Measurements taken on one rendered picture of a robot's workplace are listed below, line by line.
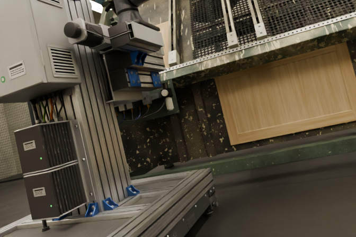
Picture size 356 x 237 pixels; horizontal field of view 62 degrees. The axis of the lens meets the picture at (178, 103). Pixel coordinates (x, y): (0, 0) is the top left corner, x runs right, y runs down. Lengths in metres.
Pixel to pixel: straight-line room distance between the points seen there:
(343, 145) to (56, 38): 1.66
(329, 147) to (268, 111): 0.47
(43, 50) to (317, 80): 1.70
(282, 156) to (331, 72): 0.66
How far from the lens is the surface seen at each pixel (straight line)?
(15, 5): 1.27
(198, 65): 2.04
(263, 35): 2.04
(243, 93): 2.20
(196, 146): 2.31
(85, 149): 1.31
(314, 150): 2.02
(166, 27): 2.53
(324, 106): 2.22
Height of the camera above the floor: 0.53
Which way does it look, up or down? 3 degrees up
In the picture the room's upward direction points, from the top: 13 degrees counter-clockwise
